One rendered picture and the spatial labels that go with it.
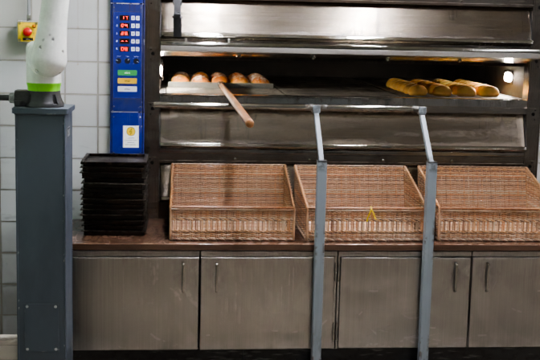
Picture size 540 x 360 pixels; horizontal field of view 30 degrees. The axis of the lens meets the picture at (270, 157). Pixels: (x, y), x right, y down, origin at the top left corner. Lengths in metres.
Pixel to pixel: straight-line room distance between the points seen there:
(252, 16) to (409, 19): 0.76
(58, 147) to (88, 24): 1.11
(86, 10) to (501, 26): 1.99
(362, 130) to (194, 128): 0.81
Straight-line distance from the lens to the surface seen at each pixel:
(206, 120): 4.85
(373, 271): 4.49
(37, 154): 3.85
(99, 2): 4.81
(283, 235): 4.44
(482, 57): 4.88
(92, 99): 4.83
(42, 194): 3.87
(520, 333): 4.75
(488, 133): 5.08
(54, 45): 3.69
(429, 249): 4.46
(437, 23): 4.97
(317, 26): 4.84
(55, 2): 3.69
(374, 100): 4.92
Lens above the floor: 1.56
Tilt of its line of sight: 8 degrees down
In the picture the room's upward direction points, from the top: 1 degrees clockwise
